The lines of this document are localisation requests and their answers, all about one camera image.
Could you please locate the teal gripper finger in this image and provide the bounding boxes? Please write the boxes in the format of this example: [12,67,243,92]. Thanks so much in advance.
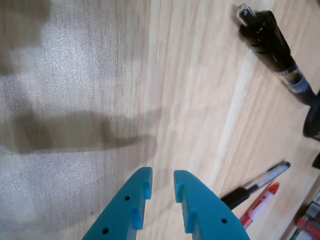
[173,169,251,240]
[81,166,153,240]

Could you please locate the red and white pen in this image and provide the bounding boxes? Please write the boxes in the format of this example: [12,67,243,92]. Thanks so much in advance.
[239,181,281,230]

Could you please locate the clear pen black cap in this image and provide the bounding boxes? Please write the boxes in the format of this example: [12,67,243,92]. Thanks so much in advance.
[219,161,292,211]

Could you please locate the black gel pen clear end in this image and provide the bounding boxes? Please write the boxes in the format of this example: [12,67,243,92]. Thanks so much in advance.
[236,3,317,107]

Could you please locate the red box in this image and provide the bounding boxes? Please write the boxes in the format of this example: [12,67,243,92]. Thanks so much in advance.
[295,216,320,235]

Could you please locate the grey device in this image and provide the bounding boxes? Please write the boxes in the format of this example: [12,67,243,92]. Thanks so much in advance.
[305,191,320,220]

